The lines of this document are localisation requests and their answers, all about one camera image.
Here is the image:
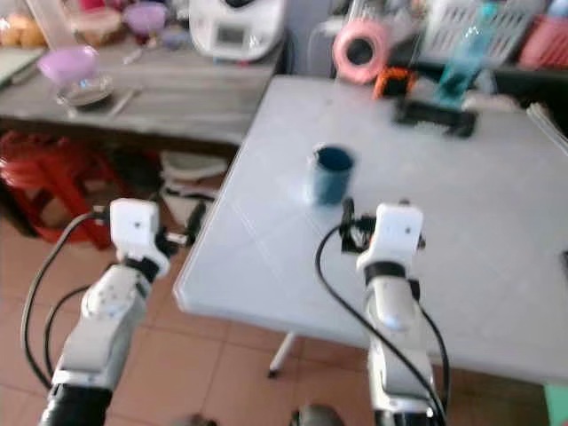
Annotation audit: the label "orange bread buns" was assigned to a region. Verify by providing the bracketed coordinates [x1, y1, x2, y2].
[0, 12, 25, 48]

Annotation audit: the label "white pot under counter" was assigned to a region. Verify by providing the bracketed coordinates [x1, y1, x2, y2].
[159, 149, 229, 202]

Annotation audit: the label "pale green tray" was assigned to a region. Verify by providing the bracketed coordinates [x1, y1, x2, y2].
[0, 46, 46, 87]

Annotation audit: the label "clear plastic food container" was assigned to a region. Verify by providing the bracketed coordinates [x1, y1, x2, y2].
[70, 7, 126, 46]

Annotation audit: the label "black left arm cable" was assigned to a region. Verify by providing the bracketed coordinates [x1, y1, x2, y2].
[20, 208, 114, 391]

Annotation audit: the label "pink round ring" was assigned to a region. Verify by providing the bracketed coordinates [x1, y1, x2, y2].
[332, 19, 393, 86]

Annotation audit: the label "teal plastic bottle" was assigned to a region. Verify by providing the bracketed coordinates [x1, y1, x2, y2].
[434, 3, 500, 110]

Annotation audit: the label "grey wooden counter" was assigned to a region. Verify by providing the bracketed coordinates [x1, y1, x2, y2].
[0, 35, 289, 147]

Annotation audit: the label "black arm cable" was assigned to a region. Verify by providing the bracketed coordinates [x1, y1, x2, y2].
[314, 222, 447, 422]
[20, 208, 114, 391]

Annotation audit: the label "dark blue mug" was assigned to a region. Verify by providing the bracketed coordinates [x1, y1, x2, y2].
[305, 144, 357, 208]

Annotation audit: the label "clear glass dish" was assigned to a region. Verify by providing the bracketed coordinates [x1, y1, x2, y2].
[54, 75, 115, 108]

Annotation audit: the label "small purple bowl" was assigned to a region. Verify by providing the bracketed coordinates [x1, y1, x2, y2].
[122, 2, 170, 37]

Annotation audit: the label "grey robot foot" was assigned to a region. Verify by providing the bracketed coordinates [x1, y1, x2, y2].
[288, 403, 348, 426]

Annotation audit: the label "small orange black device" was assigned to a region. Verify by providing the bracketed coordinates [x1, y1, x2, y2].
[372, 67, 417, 99]

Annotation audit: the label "pale wooden utensil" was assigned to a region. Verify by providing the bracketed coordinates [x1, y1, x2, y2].
[109, 85, 145, 120]

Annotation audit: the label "green plastic object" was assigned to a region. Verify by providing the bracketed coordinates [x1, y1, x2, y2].
[545, 382, 568, 426]

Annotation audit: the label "white plastic basket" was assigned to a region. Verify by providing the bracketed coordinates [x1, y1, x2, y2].
[420, 0, 526, 65]

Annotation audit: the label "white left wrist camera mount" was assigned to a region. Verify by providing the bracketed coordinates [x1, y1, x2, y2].
[110, 197, 171, 278]

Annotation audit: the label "red plastic basket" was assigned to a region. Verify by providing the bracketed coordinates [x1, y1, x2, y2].
[517, 12, 568, 72]

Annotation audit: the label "red plastic stool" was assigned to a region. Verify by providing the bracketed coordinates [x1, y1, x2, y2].
[0, 130, 96, 242]

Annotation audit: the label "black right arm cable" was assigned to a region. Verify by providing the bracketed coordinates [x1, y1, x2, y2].
[314, 222, 447, 422]

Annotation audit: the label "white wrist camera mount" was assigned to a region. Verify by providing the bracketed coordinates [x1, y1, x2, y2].
[356, 201, 425, 273]
[110, 197, 171, 278]

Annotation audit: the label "white kitchen appliance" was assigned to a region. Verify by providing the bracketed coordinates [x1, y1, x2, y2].
[188, 0, 288, 62]

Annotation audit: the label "large purple plastic bowl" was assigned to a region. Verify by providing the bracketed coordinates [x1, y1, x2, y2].
[36, 45, 99, 86]

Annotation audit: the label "white ridged item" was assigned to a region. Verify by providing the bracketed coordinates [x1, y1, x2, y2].
[525, 100, 568, 154]

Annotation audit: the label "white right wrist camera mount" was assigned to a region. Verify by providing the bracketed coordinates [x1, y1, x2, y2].
[356, 201, 425, 273]

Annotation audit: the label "white table leg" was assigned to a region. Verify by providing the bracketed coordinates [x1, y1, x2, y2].
[267, 332, 300, 380]

